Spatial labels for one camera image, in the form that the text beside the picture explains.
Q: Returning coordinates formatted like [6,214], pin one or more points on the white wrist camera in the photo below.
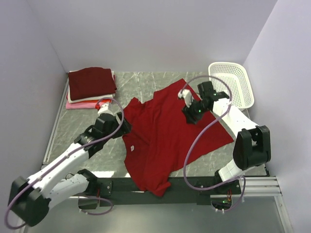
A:
[103,108]
[186,95]

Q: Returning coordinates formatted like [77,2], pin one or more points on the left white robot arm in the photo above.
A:
[31,199]

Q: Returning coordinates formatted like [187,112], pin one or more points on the aluminium extrusion rail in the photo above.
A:
[260,187]

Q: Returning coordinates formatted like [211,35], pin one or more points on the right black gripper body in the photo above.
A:
[188,114]

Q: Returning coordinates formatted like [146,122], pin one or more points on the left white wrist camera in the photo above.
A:
[103,108]

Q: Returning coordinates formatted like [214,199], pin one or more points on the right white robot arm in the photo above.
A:
[252,145]

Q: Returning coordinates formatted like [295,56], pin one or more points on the folded orange-red t-shirt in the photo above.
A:
[97,100]

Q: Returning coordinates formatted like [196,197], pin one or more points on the folded pink t-shirt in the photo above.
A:
[81,105]

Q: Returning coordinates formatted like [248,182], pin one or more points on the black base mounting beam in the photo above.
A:
[123,191]

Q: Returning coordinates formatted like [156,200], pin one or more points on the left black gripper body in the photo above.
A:
[125,124]

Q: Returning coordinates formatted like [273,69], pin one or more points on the white perforated plastic basket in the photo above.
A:
[235,76]

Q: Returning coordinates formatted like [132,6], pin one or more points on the folded dark red t-shirt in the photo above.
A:
[91,82]

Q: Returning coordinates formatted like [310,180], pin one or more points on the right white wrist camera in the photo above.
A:
[186,95]

